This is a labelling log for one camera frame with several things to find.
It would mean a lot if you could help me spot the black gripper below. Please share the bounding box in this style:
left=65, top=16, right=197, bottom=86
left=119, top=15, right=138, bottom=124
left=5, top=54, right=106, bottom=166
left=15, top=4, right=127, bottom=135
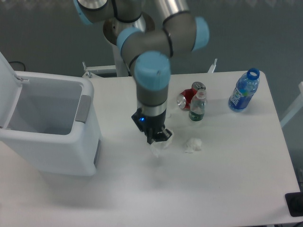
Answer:
left=131, top=108, right=172, bottom=144

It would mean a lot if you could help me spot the paper ball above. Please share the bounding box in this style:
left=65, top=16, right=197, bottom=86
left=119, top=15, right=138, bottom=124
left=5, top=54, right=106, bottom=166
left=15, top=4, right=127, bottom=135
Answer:
left=150, top=141, right=166, bottom=157
left=185, top=138, right=203, bottom=153
left=163, top=129, right=175, bottom=149

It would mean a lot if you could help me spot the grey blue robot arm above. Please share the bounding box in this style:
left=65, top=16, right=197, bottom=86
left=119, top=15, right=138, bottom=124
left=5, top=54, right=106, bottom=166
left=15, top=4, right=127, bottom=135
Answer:
left=74, top=0, right=210, bottom=144

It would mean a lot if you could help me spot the crushed red soda can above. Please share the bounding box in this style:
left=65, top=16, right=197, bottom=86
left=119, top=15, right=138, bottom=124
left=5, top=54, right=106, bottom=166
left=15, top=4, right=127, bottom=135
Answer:
left=177, top=81, right=206, bottom=111

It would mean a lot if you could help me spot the clear green label bottle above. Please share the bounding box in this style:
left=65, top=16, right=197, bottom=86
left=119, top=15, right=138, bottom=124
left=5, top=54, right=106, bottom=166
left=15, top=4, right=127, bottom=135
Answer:
left=189, top=88, right=207, bottom=122

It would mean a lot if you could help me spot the blue plastic bottle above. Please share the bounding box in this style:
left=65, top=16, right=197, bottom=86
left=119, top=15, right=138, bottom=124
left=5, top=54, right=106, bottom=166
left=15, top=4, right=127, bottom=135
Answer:
left=228, top=68, right=260, bottom=112

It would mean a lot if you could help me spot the white trash bin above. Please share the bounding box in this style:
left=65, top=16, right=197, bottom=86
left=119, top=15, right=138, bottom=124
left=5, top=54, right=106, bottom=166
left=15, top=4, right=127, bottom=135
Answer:
left=0, top=56, right=101, bottom=176

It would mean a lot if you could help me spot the black device at edge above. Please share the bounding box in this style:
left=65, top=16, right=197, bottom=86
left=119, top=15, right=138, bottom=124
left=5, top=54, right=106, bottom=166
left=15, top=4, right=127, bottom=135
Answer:
left=285, top=192, right=303, bottom=217

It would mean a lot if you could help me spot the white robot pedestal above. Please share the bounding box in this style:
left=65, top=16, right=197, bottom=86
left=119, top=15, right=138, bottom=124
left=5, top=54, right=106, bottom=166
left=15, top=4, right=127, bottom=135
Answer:
left=103, top=12, right=155, bottom=77

